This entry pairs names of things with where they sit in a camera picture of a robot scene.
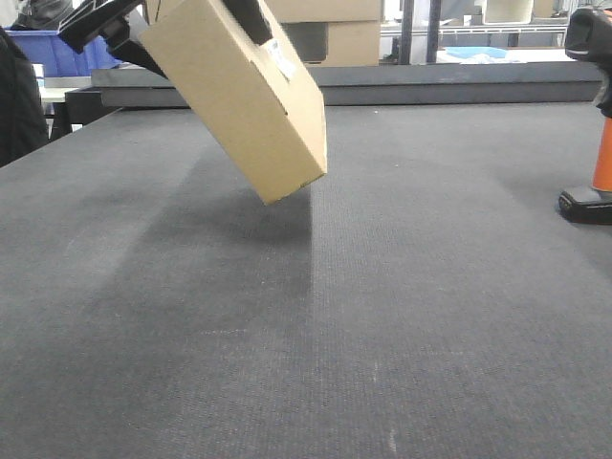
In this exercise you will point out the small brown cardboard package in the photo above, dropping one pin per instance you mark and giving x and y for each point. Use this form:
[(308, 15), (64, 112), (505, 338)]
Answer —
[(258, 101)]

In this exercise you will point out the blue plastic bin background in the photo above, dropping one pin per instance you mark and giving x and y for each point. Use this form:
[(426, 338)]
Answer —
[(59, 59)]

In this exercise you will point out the light blue tray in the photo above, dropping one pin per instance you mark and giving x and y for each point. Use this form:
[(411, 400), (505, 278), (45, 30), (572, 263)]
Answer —
[(478, 54)]

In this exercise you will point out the black covered chair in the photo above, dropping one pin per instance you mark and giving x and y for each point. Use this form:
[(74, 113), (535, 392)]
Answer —
[(23, 124)]

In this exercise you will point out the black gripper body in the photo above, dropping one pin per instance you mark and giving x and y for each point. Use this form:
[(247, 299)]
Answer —
[(108, 19)]

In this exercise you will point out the large cardboard box printed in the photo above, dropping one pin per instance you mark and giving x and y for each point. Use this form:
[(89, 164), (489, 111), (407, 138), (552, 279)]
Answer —
[(332, 33)]

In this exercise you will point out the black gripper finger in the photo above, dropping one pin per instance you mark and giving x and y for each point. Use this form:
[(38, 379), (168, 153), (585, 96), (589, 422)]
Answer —
[(138, 52), (250, 17)]

